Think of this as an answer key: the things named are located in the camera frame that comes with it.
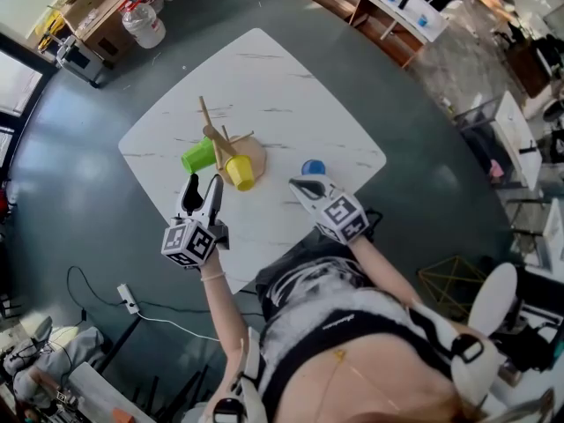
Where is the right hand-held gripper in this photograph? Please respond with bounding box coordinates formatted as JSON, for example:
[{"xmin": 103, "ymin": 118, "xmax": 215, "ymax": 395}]
[{"xmin": 287, "ymin": 174, "xmax": 371, "ymax": 247}]

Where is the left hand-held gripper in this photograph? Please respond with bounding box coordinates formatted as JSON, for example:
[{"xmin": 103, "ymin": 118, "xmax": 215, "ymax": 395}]
[{"xmin": 160, "ymin": 174, "xmax": 231, "ymax": 271}]

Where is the green plastic cup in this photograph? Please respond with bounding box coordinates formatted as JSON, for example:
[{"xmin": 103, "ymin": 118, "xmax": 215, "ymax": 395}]
[{"xmin": 181, "ymin": 136, "xmax": 218, "ymax": 174}]

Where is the yellow plastic cup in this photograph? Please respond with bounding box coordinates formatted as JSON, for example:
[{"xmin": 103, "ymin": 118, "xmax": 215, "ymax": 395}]
[{"xmin": 224, "ymin": 154, "xmax": 256, "ymax": 192}]

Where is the wooden cup tree stand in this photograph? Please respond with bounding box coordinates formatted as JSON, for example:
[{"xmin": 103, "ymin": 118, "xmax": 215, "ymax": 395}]
[{"xmin": 197, "ymin": 95, "xmax": 269, "ymax": 185}]

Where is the person's right forearm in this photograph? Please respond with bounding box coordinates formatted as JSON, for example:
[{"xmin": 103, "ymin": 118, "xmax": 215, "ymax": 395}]
[{"xmin": 350, "ymin": 235, "xmax": 424, "ymax": 308}]

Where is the person's left forearm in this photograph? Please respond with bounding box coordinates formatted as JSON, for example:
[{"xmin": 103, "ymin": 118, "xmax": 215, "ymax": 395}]
[{"xmin": 200, "ymin": 253, "xmax": 248, "ymax": 369}]

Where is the white power strip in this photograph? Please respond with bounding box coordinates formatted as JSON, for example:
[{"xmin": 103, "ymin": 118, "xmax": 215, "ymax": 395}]
[{"xmin": 116, "ymin": 283, "xmax": 141, "ymax": 315}]

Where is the person's body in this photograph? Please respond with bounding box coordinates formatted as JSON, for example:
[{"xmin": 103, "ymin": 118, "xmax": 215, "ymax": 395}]
[{"xmin": 206, "ymin": 235, "xmax": 503, "ymax": 423}]

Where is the white portable air cooler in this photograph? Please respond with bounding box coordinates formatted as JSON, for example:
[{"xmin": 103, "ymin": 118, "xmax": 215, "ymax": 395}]
[{"xmin": 55, "ymin": 35, "xmax": 105, "ymax": 88}]

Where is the cardboard box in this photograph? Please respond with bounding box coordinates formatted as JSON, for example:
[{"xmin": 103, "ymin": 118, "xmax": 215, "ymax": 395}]
[{"xmin": 61, "ymin": 0, "xmax": 136, "ymax": 65}]

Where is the white round-back chair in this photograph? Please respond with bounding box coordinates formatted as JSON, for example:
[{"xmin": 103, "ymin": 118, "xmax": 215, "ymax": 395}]
[{"xmin": 466, "ymin": 262, "xmax": 519, "ymax": 338}]

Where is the white table with clutter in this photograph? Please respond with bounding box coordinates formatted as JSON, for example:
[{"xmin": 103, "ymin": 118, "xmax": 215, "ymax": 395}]
[{"xmin": 68, "ymin": 361, "xmax": 155, "ymax": 423}]

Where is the black cable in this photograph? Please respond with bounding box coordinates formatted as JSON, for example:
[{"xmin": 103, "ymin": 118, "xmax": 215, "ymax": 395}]
[{"xmin": 65, "ymin": 265, "xmax": 265, "ymax": 317}]

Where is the white cable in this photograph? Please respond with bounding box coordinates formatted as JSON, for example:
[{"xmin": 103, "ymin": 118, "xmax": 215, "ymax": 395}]
[{"xmin": 136, "ymin": 310, "xmax": 221, "ymax": 343}]

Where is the gold wire stool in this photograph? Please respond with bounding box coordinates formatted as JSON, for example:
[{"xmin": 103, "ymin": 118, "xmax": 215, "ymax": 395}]
[{"xmin": 417, "ymin": 256, "xmax": 488, "ymax": 321}]

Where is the white side table wooden frame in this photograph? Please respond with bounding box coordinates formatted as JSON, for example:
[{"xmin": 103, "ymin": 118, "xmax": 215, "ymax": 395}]
[{"xmin": 350, "ymin": 0, "xmax": 449, "ymax": 70}]

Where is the white table black frame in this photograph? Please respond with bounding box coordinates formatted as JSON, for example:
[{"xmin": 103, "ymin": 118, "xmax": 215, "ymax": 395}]
[{"xmin": 453, "ymin": 90, "xmax": 544, "ymax": 191}]

